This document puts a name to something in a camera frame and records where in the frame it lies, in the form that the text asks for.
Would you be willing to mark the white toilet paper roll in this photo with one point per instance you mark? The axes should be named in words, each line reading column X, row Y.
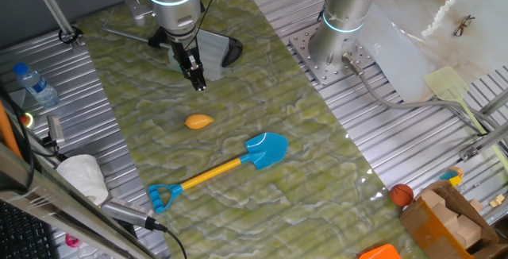
column 83, row 175

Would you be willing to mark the orange pole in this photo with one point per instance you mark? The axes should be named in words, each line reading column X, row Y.
column 7, row 132

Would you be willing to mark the silver grilled camera device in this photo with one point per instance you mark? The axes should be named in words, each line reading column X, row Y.
column 125, row 210

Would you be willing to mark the small toy basketball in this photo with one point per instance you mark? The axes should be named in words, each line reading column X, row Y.
column 401, row 195

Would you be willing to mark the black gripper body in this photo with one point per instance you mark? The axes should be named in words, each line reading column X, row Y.
column 182, row 46

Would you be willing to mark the yellow fly swatter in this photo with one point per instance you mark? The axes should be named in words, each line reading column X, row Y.
column 446, row 82

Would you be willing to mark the metal tripod pole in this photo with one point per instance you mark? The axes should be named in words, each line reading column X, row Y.
column 51, row 6

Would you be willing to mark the plain wooden block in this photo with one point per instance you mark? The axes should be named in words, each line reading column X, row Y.
column 444, row 214
column 468, row 231
column 476, row 205
column 432, row 198

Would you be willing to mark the teal toy block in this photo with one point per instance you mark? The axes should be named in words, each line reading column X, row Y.
column 447, row 175

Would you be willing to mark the black C-clamp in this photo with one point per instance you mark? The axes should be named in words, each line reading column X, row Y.
column 234, row 52

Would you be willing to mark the blue and yellow toy shovel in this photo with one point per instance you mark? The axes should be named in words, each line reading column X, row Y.
column 262, row 149

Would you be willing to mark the aluminium profile bar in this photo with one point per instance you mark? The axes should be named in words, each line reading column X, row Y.
column 492, row 136
column 496, row 102

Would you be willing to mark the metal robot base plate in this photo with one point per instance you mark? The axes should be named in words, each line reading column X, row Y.
column 317, row 70

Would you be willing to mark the white marble pattern sheet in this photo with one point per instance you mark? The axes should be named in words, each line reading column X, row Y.
column 405, row 44

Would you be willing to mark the yellow toy block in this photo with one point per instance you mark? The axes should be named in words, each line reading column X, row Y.
column 455, row 180

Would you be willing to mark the orange plastic container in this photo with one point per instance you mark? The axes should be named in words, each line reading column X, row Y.
column 379, row 253

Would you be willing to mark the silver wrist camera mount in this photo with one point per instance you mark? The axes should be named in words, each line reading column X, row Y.
column 137, row 6

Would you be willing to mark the brown cardboard box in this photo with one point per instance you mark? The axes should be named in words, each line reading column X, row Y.
column 424, row 231

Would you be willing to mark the dark rimmed eyeglasses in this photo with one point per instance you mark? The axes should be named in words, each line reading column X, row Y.
column 463, row 25

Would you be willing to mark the small pale wooden block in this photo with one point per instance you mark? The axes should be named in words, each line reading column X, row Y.
column 497, row 200

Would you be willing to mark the aluminium frame bar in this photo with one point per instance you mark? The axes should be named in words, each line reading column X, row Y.
column 47, row 199

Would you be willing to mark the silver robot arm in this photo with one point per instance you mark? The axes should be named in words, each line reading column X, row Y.
column 174, row 8

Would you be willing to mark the clear water bottle blue cap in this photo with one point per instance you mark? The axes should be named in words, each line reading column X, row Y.
column 37, row 88

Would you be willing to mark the red emergency button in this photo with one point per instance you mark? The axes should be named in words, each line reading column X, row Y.
column 26, row 120

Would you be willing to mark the green marble pattern mat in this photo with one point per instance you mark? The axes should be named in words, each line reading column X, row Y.
column 278, row 211

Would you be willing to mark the small silver camera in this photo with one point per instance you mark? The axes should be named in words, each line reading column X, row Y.
column 55, row 130

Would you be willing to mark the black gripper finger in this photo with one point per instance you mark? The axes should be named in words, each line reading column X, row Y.
column 186, row 70
column 197, row 74

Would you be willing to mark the pink small object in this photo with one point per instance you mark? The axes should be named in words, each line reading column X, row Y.
column 72, row 241

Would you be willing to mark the black keyboard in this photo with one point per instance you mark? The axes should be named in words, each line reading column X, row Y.
column 21, row 235

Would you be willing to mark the orange toy mango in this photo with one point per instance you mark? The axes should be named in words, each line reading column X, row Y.
column 197, row 121

